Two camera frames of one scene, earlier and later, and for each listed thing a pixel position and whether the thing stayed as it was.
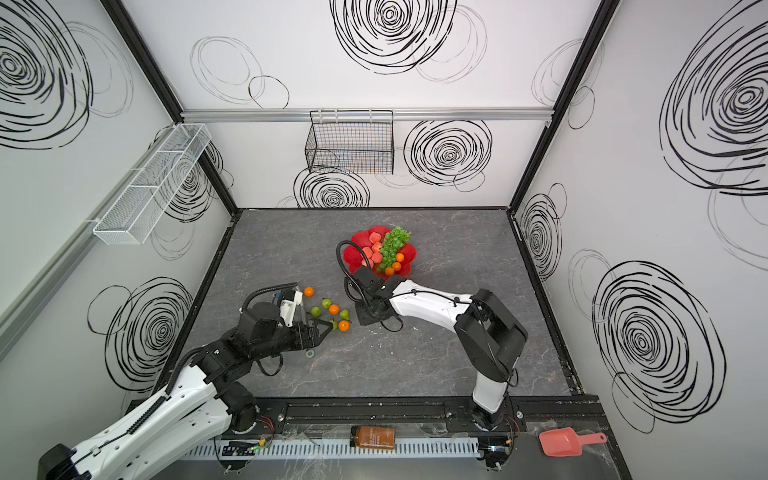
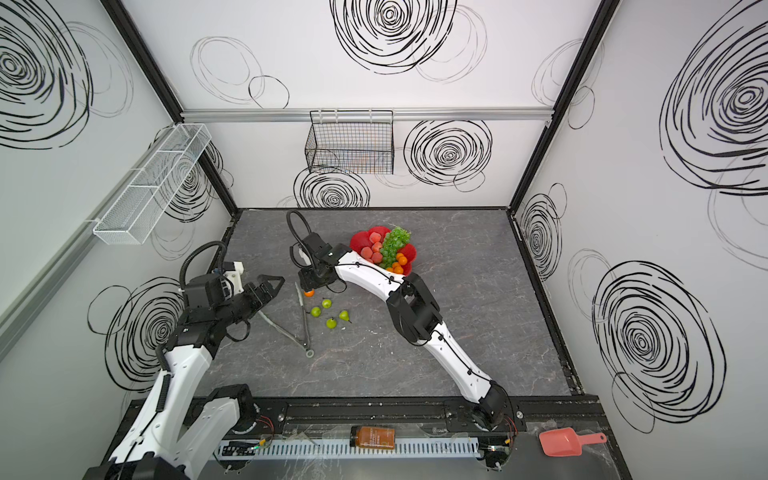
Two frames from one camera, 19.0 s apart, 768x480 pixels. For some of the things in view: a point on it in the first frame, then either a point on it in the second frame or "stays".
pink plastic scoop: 565,442 stays
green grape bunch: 393,242 stays
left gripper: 302,342 to 266,293
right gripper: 364,316 to 308,273
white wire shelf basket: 129,220 stays
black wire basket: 352,142 stays
